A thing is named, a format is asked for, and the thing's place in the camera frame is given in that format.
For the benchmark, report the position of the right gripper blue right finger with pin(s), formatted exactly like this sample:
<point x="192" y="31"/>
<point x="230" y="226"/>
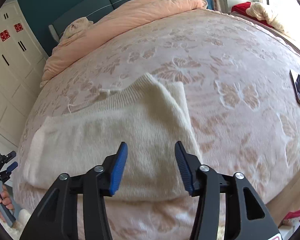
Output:
<point x="247" y="217"/>

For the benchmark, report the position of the cream knit garment on pillow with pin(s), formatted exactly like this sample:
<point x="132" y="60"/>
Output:
<point x="75" y="27"/>

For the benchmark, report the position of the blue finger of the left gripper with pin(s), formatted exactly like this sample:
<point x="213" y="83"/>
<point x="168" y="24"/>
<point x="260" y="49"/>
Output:
<point x="10" y="168"/>

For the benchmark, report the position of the cream sweater with black hearts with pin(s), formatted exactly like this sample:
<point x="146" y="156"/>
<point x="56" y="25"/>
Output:
<point x="148" y="116"/>

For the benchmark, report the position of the peach folded duvet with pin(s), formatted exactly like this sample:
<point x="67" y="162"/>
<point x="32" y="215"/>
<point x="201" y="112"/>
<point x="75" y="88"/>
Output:
<point x="126" y="17"/>

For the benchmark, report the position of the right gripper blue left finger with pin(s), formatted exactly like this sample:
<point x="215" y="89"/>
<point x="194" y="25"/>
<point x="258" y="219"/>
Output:
<point x="55" y="217"/>

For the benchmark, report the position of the white wardrobe with red decals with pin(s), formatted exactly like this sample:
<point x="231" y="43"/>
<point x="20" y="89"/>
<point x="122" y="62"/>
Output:
<point x="22" y="60"/>

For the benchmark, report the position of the white floral storage box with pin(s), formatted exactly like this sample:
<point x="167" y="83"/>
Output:
<point x="289" y="224"/>

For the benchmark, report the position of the cream knotted blanket on sill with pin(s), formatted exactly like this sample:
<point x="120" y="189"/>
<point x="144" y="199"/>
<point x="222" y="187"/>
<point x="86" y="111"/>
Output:
<point x="274" y="18"/>

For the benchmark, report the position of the pink butterfly pattern bedspread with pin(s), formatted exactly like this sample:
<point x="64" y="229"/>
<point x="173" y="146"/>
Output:
<point x="237" y="85"/>

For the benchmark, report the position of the red cushion on sill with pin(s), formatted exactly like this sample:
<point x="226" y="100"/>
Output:
<point x="245" y="9"/>

